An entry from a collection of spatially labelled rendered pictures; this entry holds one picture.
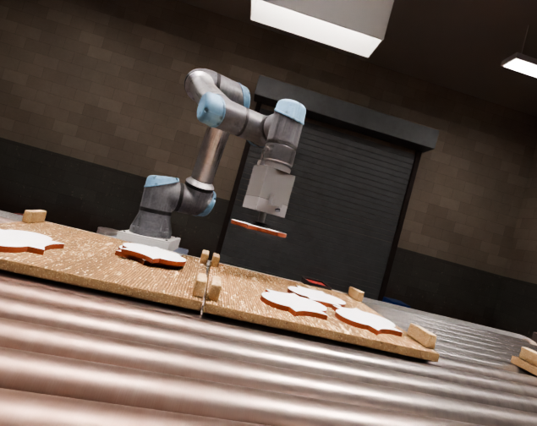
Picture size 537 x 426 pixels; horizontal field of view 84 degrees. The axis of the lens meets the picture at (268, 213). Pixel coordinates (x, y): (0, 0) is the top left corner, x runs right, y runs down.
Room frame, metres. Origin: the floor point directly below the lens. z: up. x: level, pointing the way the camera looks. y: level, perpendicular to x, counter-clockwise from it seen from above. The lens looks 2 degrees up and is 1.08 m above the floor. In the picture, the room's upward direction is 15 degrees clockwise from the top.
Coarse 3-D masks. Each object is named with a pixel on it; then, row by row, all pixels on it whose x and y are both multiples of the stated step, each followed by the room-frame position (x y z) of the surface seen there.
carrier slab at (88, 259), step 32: (0, 224) 0.58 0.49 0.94; (32, 224) 0.66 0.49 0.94; (0, 256) 0.41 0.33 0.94; (32, 256) 0.45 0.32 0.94; (64, 256) 0.49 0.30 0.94; (96, 256) 0.54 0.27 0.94; (96, 288) 0.43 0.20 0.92; (128, 288) 0.43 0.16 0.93; (160, 288) 0.46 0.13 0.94; (192, 288) 0.50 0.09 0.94
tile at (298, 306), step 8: (264, 296) 0.54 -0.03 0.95; (272, 296) 0.56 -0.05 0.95; (280, 296) 0.58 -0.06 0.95; (288, 296) 0.60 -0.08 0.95; (296, 296) 0.61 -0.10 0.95; (272, 304) 0.52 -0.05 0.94; (280, 304) 0.52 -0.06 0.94; (288, 304) 0.53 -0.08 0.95; (296, 304) 0.55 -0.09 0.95; (304, 304) 0.56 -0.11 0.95; (312, 304) 0.58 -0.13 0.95; (320, 304) 0.60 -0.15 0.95; (296, 312) 0.51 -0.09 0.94; (304, 312) 0.52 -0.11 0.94; (312, 312) 0.53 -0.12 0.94; (320, 312) 0.54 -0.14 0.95
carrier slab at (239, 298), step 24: (240, 288) 0.59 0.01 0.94; (264, 288) 0.65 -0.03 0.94; (312, 288) 0.80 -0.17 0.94; (216, 312) 0.46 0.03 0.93; (240, 312) 0.46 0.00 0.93; (264, 312) 0.48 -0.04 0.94; (288, 312) 0.52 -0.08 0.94; (336, 336) 0.49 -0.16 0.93; (360, 336) 0.50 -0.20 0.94; (384, 336) 0.53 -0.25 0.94; (408, 336) 0.58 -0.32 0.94; (432, 360) 0.52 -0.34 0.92
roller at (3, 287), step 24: (0, 288) 0.37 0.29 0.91; (24, 288) 0.37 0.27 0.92; (48, 288) 0.39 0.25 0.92; (96, 312) 0.38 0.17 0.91; (120, 312) 0.39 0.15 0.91; (144, 312) 0.40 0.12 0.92; (216, 336) 0.41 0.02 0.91; (240, 336) 0.42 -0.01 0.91; (264, 336) 0.43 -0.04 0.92; (288, 336) 0.45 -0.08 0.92; (360, 360) 0.45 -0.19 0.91; (384, 360) 0.47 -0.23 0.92; (480, 384) 0.49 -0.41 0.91; (504, 384) 0.51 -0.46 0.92
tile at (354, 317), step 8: (336, 312) 0.58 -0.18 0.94; (344, 312) 0.59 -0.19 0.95; (352, 312) 0.61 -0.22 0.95; (360, 312) 0.63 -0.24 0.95; (344, 320) 0.55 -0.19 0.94; (352, 320) 0.54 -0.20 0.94; (360, 320) 0.56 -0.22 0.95; (368, 320) 0.57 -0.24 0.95; (376, 320) 0.59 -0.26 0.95; (384, 320) 0.61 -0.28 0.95; (360, 328) 0.54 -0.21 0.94; (368, 328) 0.54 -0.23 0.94; (376, 328) 0.53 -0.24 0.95; (384, 328) 0.55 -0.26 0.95; (392, 328) 0.57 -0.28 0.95
